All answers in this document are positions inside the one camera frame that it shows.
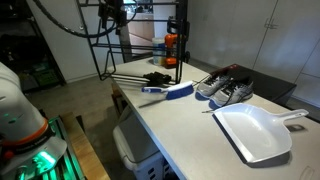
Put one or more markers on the black storage shelf unit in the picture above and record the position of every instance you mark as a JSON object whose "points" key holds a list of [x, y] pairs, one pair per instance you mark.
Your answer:
{"points": [[30, 56]]}

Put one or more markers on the green-lit robot base mount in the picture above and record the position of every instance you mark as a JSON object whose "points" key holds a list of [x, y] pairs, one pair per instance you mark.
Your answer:
{"points": [[63, 156]]}

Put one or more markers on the white plastic dustpan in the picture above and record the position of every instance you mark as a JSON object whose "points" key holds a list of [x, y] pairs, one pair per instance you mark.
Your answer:
{"points": [[253, 130]]}

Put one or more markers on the brown wooden stool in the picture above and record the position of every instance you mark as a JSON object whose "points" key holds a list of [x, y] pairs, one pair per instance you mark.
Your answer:
{"points": [[117, 98]]}

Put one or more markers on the white laundry basket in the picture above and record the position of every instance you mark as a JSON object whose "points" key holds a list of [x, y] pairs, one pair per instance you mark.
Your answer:
{"points": [[133, 140]]}

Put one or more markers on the thin dark metal rod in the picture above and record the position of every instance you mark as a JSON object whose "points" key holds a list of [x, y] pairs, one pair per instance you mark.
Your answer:
{"points": [[151, 104]]}

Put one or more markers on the white cabinet doors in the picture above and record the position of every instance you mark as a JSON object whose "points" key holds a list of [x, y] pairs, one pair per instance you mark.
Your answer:
{"points": [[250, 36]]}

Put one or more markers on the wooden workbench top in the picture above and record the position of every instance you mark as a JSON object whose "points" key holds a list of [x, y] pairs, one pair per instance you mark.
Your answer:
{"points": [[83, 146]]}

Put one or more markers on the blue hand brush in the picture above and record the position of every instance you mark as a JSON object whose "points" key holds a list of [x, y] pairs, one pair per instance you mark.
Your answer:
{"points": [[180, 91]]}

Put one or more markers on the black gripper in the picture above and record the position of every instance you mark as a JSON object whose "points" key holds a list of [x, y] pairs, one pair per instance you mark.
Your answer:
{"points": [[113, 13]]}

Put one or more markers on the grey running sneaker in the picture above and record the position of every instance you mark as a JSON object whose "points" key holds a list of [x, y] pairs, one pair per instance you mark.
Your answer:
{"points": [[233, 93], [213, 85]]}

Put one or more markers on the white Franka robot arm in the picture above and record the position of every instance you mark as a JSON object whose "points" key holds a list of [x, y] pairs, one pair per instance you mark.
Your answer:
{"points": [[16, 110]]}

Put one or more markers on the white wipes container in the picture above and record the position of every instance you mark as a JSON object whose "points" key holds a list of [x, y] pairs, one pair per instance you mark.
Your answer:
{"points": [[158, 51]]}

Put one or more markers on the black work gloves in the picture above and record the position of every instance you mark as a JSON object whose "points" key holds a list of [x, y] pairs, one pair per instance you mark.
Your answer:
{"points": [[157, 78]]}

